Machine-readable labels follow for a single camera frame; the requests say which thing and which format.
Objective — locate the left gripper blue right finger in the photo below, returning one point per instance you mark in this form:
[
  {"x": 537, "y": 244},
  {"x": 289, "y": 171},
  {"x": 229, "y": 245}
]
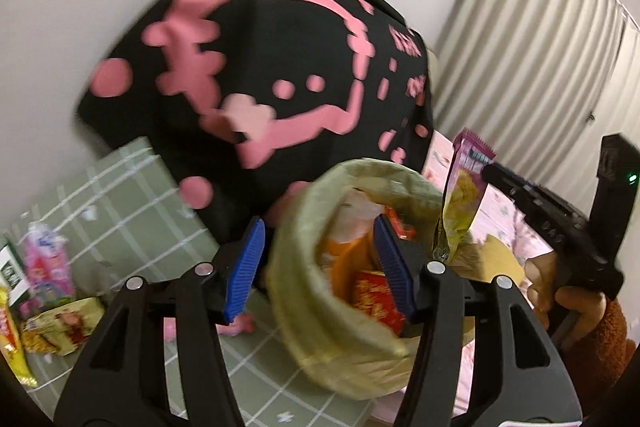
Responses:
[{"x": 398, "y": 275}]

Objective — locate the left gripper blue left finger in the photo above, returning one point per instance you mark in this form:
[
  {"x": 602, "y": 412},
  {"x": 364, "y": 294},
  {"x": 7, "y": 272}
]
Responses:
[{"x": 244, "y": 259}]

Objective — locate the red crinkled wrapper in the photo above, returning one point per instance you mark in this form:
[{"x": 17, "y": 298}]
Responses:
[{"x": 403, "y": 229}]

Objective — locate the red gold can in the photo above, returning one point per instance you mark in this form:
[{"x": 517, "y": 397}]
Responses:
[{"x": 371, "y": 294}]

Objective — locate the orange snack bag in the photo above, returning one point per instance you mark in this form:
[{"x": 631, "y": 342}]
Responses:
[{"x": 346, "y": 247}]

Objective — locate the purple yellow chip bag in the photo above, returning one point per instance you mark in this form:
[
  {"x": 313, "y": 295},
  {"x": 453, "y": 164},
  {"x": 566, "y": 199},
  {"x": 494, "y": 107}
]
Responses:
[{"x": 464, "y": 191}]

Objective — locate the yellow-green trash bag bin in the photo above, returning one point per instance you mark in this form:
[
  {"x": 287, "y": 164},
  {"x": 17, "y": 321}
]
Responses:
[{"x": 337, "y": 346}]

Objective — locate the yellow cartoon snack wrapper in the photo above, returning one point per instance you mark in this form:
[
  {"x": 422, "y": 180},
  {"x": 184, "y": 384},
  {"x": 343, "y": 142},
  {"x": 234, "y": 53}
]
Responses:
[{"x": 63, "y": 330}]

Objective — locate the pink tissue pack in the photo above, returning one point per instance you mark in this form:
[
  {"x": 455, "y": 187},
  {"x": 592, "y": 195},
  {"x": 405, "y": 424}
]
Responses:
[{"x": 47, "y": 267}]

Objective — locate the green white milk carton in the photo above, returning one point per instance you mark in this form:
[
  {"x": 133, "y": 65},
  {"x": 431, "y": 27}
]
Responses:
[{"x": 13, "y": 275}]

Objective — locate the yellow red snack packet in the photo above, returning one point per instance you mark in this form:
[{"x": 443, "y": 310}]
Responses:
[{"x": 11, "y": 346}]

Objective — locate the person's right hand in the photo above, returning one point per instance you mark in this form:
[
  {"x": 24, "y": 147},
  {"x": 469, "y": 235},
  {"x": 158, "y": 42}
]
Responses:
[{"x": 590, "y": 307}]

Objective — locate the pink caterpillar toy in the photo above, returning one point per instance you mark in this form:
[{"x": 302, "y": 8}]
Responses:
[{"x": 242, "y": 323}]

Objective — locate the yellow small pillow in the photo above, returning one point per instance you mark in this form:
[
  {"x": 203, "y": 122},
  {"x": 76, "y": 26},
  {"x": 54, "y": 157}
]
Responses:
[{"x": 494, "y": 259}]

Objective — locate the pink floral bedding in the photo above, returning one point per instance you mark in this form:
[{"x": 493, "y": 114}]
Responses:
[{"x": 440, "y": 384}]

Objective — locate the brown fuzzy sleeve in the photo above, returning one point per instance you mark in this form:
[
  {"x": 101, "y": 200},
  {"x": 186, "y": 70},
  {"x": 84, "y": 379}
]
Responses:
[{"x": 597, "y": 361}]

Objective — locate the green checked tablecloth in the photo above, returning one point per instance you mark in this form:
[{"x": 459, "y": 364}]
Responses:
[{"x": 122, "y": 217}]

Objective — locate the beige striped curtain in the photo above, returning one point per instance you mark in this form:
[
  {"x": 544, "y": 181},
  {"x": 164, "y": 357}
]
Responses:
[{"x": 542, "y": 82}]

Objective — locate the black pink cartoon cloth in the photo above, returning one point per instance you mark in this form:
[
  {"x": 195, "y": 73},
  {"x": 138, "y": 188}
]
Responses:
[{"x": 248, "y": 100}]

